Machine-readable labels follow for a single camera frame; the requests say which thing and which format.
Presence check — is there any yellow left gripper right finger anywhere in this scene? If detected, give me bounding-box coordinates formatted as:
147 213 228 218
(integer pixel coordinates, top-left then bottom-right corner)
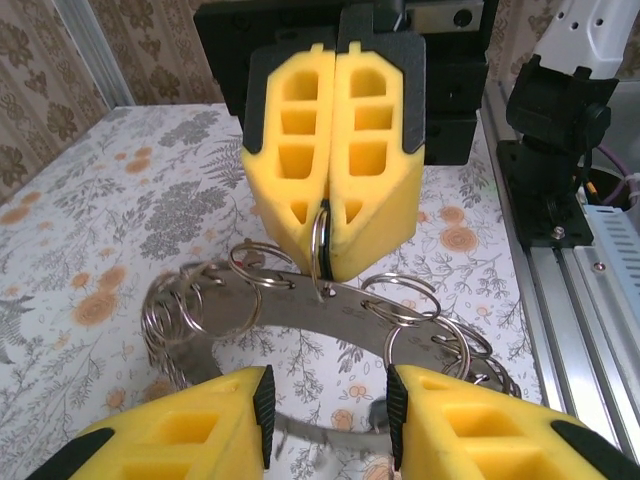
385 363 640 480

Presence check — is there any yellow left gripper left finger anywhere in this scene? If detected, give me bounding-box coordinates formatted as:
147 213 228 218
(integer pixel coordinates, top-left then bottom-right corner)
24 364 277 480

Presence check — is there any small metal split ring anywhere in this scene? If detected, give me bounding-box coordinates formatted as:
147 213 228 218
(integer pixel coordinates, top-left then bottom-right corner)
174 272 264 342
228 240 296 291
360 272 442 329
308 198 335 304

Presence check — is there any large metal keyring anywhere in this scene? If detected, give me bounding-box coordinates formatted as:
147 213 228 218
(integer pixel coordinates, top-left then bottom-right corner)
141 239 524 454

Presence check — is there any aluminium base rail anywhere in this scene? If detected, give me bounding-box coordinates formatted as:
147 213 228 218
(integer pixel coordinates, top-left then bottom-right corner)
479 79 640 480

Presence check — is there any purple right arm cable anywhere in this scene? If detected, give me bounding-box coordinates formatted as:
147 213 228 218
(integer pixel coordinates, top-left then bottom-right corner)
597 143 640 207

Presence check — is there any grey slotted cable duct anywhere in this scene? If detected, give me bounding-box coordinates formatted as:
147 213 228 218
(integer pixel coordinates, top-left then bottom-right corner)
574 204 640 351

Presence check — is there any aluminium frame post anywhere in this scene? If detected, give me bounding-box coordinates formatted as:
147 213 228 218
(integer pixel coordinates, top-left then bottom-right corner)
62 0 134 107

